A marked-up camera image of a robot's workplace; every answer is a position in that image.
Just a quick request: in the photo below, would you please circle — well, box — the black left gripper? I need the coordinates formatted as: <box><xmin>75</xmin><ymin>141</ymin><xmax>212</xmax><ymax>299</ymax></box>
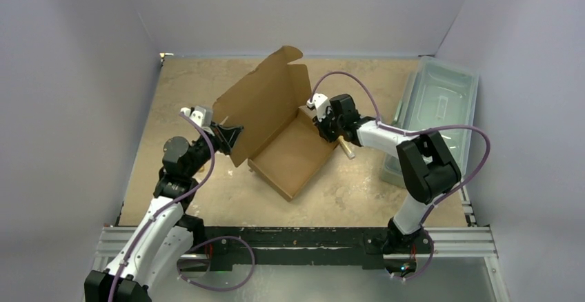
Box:
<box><xmin>185</xmin><ymin>121</ymin><xmax>243</xmax><ymax>177</ymax></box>

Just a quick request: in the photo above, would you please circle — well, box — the yellow marker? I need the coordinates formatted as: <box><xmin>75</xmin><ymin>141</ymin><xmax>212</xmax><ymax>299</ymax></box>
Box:
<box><xmin>338</xmin><ymin>137</ymin><xmax>355</xmax><ymax>160</ymax></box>

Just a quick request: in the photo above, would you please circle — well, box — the brown cardboard box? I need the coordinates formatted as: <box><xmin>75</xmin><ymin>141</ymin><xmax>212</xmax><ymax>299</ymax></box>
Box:
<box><xmin>212</xmin><ymin>46</ymin><xmax>339</xmax><ymax>201</ymax></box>

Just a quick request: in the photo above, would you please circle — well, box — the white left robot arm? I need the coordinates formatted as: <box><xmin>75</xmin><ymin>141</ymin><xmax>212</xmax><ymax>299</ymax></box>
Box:
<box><xmin>84</xmin><ymin>123</ymin><xmax>244</xmax><ymax>301</ymax></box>

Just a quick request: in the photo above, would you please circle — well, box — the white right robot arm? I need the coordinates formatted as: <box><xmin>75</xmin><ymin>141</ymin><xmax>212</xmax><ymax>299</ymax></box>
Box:
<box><xmin>306</xmin><ymin>94</ymin><xmax>462</xmax><ymax>252</ymax></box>

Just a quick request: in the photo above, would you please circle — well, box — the clear plastic storage bin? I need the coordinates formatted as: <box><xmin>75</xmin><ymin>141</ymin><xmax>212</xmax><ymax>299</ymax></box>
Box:
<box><xmin>380</xmin><ymin>57</ymin><xmax>479</xmax><ymax>188</ymax></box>

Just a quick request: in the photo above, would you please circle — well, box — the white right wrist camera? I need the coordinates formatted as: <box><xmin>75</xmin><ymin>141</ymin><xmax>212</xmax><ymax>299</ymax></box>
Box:
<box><xmin>306</xmin><ymin>93</ymin><xmax>330</xmax><ymax>121</ymax></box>

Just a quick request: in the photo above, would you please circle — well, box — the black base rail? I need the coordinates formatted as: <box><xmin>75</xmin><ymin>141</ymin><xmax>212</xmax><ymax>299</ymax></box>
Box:
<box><xmin>182</xmin><ymin>226</ymin><xmax>432</xmax><ymax>271</ymax></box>

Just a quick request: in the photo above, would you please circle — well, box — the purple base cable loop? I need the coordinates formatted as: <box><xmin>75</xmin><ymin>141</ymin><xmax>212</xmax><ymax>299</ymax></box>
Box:
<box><xmin>176</xmin><ymin>235</ymin><xmax>256</xmax><ymax>292</ymax></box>

